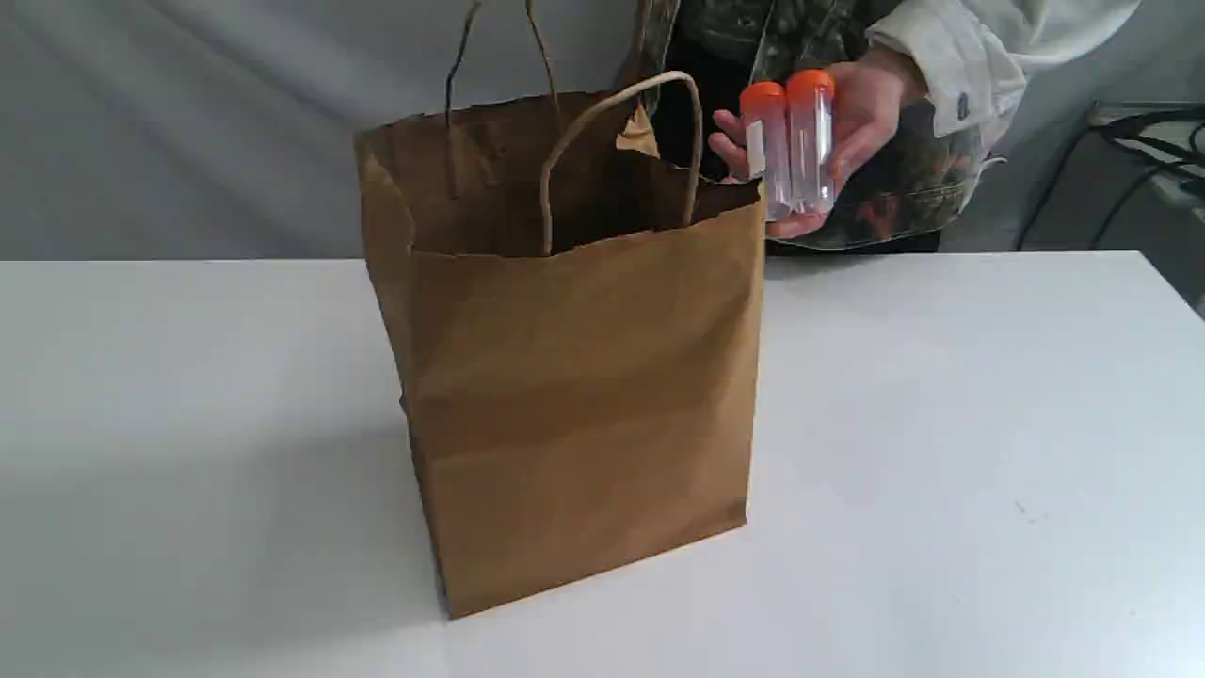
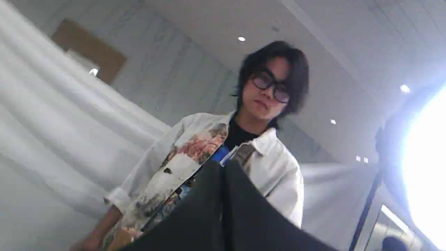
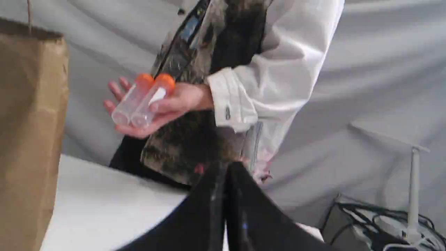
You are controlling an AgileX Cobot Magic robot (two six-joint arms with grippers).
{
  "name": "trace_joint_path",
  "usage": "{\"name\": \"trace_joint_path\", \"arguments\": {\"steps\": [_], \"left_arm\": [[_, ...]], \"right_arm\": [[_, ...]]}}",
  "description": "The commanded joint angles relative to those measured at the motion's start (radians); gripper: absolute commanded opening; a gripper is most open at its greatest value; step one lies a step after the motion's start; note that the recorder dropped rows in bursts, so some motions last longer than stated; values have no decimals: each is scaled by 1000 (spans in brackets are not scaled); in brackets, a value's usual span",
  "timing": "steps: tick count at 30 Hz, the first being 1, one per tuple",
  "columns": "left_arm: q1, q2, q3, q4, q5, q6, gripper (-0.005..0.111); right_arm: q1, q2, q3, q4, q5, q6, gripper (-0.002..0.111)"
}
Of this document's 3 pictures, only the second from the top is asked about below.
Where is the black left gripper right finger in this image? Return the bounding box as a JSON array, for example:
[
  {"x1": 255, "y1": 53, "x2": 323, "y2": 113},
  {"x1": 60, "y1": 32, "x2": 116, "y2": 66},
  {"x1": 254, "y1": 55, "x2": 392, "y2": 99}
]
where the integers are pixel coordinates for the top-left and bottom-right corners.
[{"x1": 223, "y1": 160, "x2": 333, "y2": 251}]

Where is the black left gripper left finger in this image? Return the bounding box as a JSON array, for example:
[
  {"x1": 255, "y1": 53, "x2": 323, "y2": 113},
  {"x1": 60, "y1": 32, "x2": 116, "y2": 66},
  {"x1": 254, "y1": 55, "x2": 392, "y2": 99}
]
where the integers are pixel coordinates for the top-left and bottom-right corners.
[{"x1": 122, "y1": 161, "x2": 224, "y2": 251}]

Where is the person's bare right forearm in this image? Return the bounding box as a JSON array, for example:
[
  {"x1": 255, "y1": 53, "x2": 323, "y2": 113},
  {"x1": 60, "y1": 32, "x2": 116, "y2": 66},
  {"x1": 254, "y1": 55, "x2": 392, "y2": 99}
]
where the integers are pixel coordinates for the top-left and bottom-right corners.
[{"x1": 69, "y1": 205, "x2": 122, "y2": 251}]

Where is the white backdrop curtain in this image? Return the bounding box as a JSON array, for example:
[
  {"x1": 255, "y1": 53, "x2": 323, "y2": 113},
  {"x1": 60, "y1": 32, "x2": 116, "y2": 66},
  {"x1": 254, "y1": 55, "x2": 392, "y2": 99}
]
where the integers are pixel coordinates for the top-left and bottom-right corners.
[{"x1": 1, "y1": 0, "x2": 376, "y2": 251}]

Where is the brown wall panel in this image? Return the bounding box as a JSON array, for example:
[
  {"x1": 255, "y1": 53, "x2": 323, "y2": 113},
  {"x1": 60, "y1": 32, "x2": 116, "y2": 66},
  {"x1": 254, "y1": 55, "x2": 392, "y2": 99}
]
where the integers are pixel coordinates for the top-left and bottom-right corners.
[{"x1": 51, "y1": 19, "x2": 127, "y2": 85}]

